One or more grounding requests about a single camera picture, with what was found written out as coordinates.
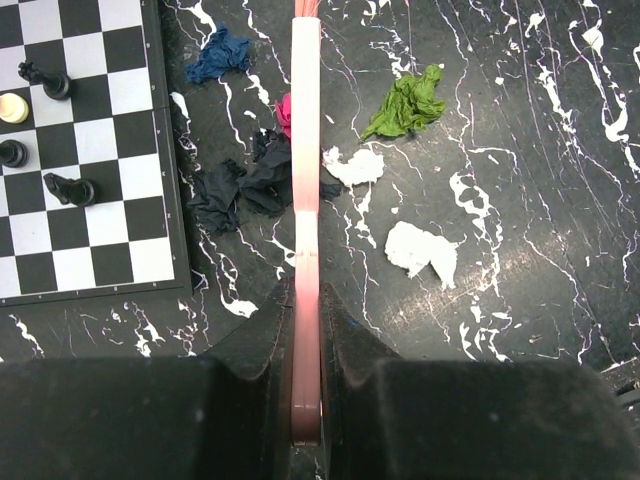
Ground green paper scrap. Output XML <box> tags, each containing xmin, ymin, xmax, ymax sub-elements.
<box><xmin>360</xmin><ymin>64</ymin><xmax>446</xmax><ymax>141</ymax></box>

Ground black chess knight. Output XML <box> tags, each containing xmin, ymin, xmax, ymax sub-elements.
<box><xmin>43</xmin><ymin>173</ymin><xmax>96</xmax><ymax>207</ymax></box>

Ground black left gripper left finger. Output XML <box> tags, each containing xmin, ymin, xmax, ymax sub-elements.
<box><xmin>1</xmin><ymin>280</ymin><xmax>293</xmax><ymax>479</ymax></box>

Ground black chess piece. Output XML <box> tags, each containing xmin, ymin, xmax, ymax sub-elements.
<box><xmin>18</xmin><ymin>62</ymin><xmax>71</xmax><ymax>101</ymax></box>

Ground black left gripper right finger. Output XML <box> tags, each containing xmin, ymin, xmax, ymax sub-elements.
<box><xmin>320</xmin><ymin>284</ymin><xmax>639</xmax><ymax>479</ymax></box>

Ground black paper scrap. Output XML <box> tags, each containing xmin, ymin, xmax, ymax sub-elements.
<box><xmin>185</xmin><ymin>128</ymin><xmax>344</xmax><ymax>236</ymax></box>

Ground white paper scrap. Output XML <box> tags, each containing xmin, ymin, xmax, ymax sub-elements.
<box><xmin>385</xmin><ymin>221</ymin><xmax>458</xmax><ymax>290</ymax></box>
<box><xmin>322</xmin><ymin>146</ymin><xmax>384</xmax><ymax>188</ymax></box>

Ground chessboard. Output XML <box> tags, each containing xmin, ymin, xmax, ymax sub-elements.
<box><xmin>1</xmin><ymin>1</ymin><xmax>191</xmax><ymax>307</ymax></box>

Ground blue paper scrap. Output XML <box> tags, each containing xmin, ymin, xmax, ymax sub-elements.
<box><xmin>185</xmin><ymin>25</ymin><xmax>250</xmax><ymax>84</ymax></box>

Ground cream chess pawn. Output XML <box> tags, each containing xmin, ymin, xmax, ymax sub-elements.
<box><xmin>0</xmin><ymin>93</ymin><xmax>29</xmax><ymax>124</ymax></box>

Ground black chess pawn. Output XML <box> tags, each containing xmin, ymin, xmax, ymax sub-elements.
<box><xmin>0</xmin><ymin>139</ymin><xmax>29</xmax><ymax>168</ymax></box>

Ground pink hand brush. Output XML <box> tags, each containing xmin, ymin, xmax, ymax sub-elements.
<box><xmin>291</xmin><ymin>1</ymin><xmax>321</xmax><ymax>445</ymax></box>

